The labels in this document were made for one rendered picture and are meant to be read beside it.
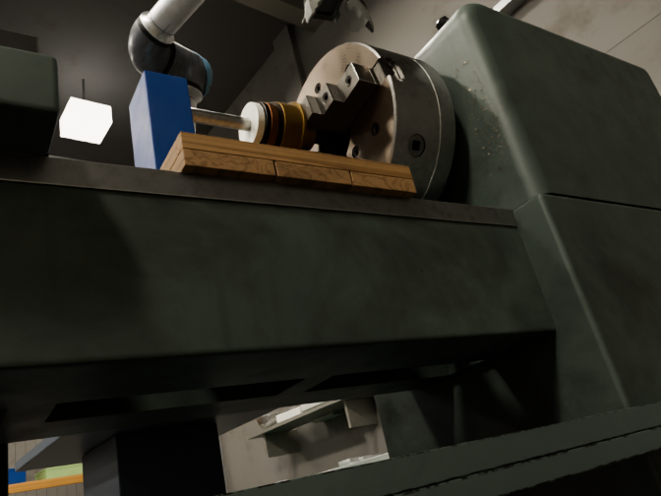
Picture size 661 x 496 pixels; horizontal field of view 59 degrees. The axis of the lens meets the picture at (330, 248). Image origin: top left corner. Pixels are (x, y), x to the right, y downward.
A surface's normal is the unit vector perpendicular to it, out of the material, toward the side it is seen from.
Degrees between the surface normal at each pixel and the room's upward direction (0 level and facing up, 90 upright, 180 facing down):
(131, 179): 90
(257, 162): 90
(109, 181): 90
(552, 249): 90
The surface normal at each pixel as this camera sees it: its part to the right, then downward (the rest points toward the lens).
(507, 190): -0.83, -0.04
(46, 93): 0.51, -0.44
